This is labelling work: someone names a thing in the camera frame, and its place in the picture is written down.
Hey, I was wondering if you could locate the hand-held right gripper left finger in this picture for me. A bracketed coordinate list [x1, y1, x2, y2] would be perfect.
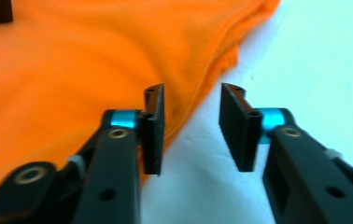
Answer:
[101, 83, 166, 176]

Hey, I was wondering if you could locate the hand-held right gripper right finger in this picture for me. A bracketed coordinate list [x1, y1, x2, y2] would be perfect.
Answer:
[219, 82, 296, 173]

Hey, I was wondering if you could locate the orange polo shirt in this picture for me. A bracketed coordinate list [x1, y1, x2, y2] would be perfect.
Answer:
[0, 0, 281, 213]

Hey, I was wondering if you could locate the white foam mat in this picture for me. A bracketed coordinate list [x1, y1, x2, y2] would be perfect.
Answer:
[139, 0, 353, 224]

